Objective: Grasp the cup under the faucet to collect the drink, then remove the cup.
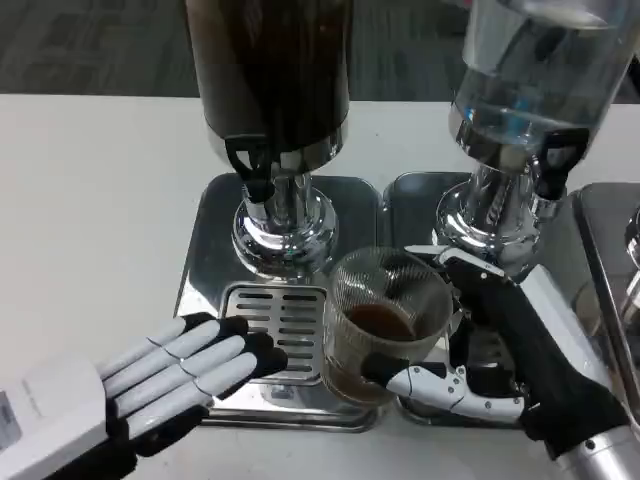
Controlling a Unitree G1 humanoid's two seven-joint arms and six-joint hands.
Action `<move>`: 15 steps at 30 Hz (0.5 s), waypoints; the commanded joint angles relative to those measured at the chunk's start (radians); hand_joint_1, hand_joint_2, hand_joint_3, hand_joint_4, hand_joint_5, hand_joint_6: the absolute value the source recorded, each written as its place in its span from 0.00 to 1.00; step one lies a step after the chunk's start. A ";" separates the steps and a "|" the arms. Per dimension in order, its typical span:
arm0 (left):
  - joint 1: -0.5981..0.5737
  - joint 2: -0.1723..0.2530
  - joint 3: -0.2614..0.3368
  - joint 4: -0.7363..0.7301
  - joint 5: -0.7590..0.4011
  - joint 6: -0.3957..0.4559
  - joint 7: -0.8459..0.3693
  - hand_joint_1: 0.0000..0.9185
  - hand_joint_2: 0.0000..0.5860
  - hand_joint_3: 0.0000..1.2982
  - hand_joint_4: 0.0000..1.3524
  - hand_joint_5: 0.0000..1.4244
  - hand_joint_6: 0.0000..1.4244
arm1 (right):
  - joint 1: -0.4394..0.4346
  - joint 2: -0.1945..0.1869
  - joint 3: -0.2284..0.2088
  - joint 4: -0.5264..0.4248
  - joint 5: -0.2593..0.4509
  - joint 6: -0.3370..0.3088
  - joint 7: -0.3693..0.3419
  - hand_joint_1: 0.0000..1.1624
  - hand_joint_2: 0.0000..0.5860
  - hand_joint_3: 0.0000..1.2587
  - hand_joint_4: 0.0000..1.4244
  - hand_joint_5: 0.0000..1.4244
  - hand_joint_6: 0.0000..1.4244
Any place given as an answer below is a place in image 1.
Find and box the clear ribbed glass cup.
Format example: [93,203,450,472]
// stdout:
[321,245,455,407]

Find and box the chrome dispenser base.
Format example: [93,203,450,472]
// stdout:
[622,204,640,321]

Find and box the slotted steel tray grid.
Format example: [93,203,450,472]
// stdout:
[219,282,330,386]

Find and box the black tap of clear dispenser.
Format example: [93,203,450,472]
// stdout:
[537,128,591,200]

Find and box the clear water dispenser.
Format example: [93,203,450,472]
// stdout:
[434,0,640,279]

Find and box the dark drink dispenser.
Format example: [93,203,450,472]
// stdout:
[183,0,356,276]

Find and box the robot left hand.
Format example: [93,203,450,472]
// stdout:
[0,312,289,480]

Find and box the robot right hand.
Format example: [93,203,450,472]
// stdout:
[362,243,629,461]

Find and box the black tap of dark dispenser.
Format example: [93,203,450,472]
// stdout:
[223,133,276,204]

